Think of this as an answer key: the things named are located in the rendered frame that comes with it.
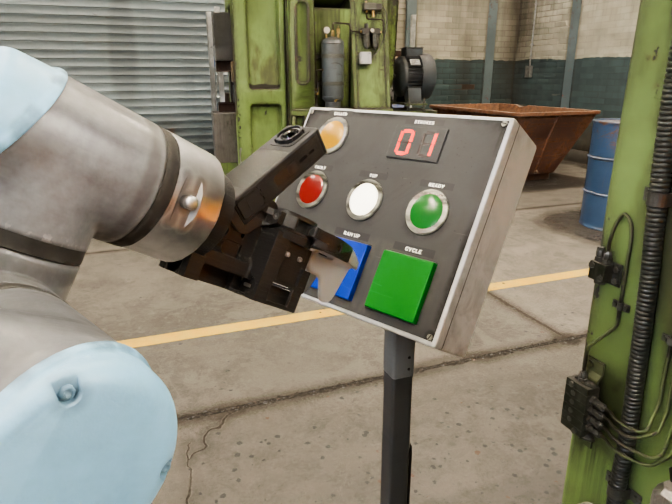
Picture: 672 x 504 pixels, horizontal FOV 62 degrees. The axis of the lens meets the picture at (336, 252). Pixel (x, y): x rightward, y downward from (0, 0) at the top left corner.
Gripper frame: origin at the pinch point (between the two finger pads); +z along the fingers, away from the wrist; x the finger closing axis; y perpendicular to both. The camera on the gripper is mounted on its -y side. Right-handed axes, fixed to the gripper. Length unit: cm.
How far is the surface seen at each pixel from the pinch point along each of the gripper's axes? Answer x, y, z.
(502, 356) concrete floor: -67, 2, 209
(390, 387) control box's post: -9.3, 14.4, 31.5
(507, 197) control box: 7.0, -13.9, 15.4
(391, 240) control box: -3.6, -4.6, 10.8
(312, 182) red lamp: -20.0, -10.0, 10.4
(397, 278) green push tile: -0.3, -0.2, 10.1
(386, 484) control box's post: -10, 30, 41
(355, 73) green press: -312, -192, 292
